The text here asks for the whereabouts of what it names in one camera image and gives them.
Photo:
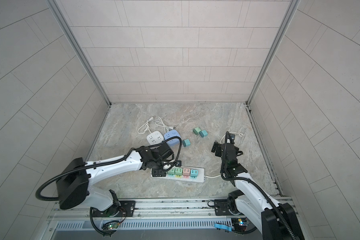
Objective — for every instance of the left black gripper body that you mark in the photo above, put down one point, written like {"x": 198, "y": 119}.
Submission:
{"x": 158, "y": 170}

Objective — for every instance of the green plug adapter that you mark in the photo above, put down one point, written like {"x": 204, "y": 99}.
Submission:
{"x": 178, "y": 171}
{"x": 197, "y": 131}

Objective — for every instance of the blue tape piece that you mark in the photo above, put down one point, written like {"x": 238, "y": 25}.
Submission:
{"x": 223, "y": 227}

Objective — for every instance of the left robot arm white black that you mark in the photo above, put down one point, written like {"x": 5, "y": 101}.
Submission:
{"x": 75, "y": 185}

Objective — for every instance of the white square power socket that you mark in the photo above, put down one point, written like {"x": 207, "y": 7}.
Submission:
{"x": 155, "y": 138}

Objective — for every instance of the teal plug adapter small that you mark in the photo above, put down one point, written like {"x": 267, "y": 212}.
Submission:
{"x": 194, "y": 173}

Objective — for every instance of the white long power strip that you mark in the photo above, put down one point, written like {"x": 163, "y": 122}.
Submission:
{"x": 200, "y": 179}

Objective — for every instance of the blue square power socket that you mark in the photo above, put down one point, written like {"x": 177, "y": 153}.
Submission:
{"x": 171, "y": 134}

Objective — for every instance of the right circuit board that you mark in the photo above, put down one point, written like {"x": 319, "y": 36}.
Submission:
{"x": 240, "y": 224}

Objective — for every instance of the circuit board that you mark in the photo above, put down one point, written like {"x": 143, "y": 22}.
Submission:
{"x": 240, "y": 224}
{"x": 110, "y": 226}

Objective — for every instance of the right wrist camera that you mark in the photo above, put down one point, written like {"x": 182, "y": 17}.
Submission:
{"x": 230, "y": 138}

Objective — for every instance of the pink plug adapter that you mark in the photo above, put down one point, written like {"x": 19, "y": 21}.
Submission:
{"x": 186, "y": 172}

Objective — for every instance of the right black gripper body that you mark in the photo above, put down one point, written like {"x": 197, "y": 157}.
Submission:
{"x": 224, "y": 162}

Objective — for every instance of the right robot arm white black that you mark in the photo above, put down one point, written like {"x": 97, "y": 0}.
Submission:
{"x": 276, "y": 221}

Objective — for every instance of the left circuit board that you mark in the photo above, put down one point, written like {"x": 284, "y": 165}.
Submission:
{"x": 110, "y": 226}

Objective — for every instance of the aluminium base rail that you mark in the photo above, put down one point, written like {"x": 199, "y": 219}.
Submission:
{"x": 149, "y": 214}

